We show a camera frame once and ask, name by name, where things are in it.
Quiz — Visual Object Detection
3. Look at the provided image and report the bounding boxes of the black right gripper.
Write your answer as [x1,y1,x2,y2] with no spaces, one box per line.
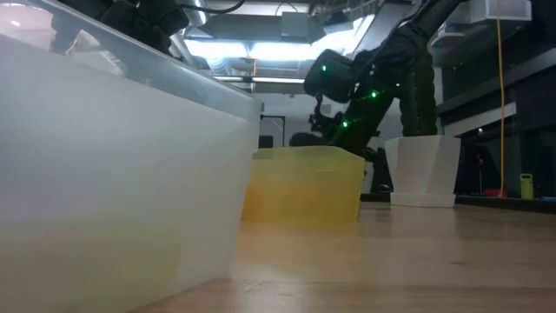
[332,89,394,157]

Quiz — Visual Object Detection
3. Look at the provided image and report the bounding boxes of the yellow translucent plastic bin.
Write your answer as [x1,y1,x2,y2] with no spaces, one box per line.
[241,145,366,227]

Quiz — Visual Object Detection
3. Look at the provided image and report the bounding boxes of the clear translucent plastic bin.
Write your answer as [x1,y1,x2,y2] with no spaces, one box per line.
[0,0,264,313]

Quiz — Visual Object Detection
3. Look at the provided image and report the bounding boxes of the tall green cactus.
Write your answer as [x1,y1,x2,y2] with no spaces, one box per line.
[399,51,439,138]

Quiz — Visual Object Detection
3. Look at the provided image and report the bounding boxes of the white faceted plant pot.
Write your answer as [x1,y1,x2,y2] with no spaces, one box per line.
[384,134,461,209]

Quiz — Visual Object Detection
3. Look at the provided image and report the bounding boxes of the ceiling light strip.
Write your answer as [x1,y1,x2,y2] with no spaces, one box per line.
[251,77,306,85]

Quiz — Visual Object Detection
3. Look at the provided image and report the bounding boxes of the grey ceiling box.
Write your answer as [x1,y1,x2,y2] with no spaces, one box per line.
[281,11,310,39]

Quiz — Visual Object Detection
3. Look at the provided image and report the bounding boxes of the bright ceiling light panel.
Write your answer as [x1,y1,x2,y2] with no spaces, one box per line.
[184,37,325,62]

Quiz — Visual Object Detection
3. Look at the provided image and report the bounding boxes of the yellow-green water bottle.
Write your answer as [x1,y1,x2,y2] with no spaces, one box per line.
[520,173,534,201]

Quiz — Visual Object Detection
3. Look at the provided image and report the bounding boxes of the white ceiling air unit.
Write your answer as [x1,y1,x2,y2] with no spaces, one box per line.
[460,0,532,25]

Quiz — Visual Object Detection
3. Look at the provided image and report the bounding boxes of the black stand frame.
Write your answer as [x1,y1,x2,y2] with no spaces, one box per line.
[260,115,287,149]

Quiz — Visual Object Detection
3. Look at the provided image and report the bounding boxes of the yellow hanging cable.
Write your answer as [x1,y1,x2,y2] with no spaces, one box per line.
[496,0,507,199]

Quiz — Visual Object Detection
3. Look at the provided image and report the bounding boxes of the black frame rail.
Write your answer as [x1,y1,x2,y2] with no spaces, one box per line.
[360,193,556,215]

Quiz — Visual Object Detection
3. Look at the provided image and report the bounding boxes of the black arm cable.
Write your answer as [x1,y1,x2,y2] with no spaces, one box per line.
[180,0,247,17]

